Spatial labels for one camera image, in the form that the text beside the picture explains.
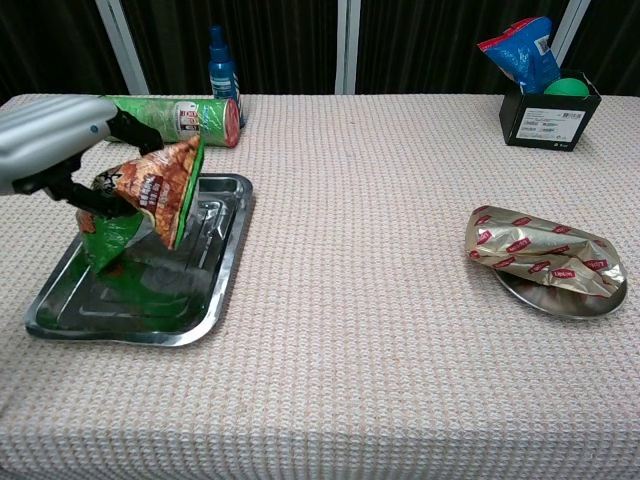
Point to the shiny gold snack wrapper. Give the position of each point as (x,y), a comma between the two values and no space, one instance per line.
(540,245)

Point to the blue red-topped snack bag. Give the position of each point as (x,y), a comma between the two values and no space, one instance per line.
(525,55)

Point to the green ball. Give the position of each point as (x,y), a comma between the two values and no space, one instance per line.
(567,88)

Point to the green chips can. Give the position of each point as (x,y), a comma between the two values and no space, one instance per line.
(200,120)

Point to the dark pleated curtain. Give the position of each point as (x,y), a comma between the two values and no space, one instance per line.
(280,45)
(420,45)
(50,45)
(615,45)

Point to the green orange snack bag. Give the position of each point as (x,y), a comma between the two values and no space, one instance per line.
(160,190)

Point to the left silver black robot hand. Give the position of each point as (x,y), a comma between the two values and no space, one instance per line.
(45,140)

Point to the white divider post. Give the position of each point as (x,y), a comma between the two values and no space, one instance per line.
(572,25)
(122,45)
(347,45)

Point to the rectangular steel tray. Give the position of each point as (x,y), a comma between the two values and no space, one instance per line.
(150,310)

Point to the blue plastic bottle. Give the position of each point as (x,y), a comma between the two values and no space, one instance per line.
(223,75)

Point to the pink woven tablecloth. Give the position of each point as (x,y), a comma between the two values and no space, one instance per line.
(360,300)

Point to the round steel plate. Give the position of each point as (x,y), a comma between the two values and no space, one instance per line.
(565,302)

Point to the black cardboard box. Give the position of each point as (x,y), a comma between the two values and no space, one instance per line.
(545,125)

